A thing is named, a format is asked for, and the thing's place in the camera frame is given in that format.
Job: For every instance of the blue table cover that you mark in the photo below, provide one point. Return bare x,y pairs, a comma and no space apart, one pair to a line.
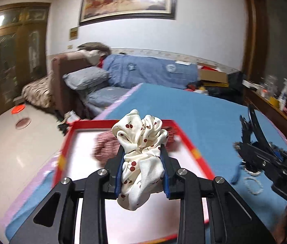
197,106

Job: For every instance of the wooden wardrobe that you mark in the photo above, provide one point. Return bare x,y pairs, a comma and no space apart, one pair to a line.
8,56

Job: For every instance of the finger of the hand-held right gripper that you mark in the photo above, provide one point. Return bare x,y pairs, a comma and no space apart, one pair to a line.
258,152
263,167

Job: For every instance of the grey blue cushion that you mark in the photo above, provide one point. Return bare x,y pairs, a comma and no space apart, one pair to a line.
102,96

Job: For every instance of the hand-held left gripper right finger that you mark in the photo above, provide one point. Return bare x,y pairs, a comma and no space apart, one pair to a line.
165,180

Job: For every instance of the red cardboard box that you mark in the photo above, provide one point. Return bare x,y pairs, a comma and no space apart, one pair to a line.
184,142

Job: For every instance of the brown patterned blanket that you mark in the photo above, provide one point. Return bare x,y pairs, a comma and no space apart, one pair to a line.
38,91

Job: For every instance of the small gold wall plaque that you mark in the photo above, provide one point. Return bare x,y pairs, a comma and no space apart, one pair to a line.
74,33

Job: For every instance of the white cherry print scrunchie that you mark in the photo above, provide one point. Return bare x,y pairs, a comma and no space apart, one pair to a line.
139,142

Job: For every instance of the grey pillow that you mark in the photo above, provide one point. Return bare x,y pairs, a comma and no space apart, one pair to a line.
87,78

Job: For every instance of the open cardboard box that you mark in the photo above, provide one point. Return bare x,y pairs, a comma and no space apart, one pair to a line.
213,76

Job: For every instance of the red patterned scrunchie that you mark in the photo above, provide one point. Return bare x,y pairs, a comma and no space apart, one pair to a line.
106,146

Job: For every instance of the dark red scrunchie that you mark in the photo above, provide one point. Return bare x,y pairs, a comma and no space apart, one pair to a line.
175,143

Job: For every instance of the black bag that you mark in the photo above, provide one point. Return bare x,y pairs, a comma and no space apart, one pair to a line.
235,86

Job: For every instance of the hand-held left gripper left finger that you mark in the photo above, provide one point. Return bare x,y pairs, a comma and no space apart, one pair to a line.
119,175

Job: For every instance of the clear bottle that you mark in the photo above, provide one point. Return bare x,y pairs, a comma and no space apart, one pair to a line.
269,86

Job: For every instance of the blue quilt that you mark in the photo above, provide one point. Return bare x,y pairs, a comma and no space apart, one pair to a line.
148,71

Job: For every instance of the white paper sheet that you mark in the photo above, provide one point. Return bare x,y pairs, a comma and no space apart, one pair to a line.
183,62

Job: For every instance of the shoes on floor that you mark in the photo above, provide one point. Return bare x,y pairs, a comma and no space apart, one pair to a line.
67,122

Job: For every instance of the wooden door frame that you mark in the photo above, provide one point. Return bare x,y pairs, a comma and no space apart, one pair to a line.
255,30

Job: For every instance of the stack of folded clothes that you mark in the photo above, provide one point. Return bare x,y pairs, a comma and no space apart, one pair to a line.
94,49

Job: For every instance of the brown sofa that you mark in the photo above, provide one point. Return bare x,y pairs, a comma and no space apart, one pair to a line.
62,81

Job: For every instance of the white spray bottle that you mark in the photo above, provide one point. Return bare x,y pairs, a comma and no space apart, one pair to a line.
284,96

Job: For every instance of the framed wall painting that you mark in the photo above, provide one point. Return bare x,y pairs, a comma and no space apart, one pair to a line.
128,0

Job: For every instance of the yellow box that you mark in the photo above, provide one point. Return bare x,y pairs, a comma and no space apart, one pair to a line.
273,101

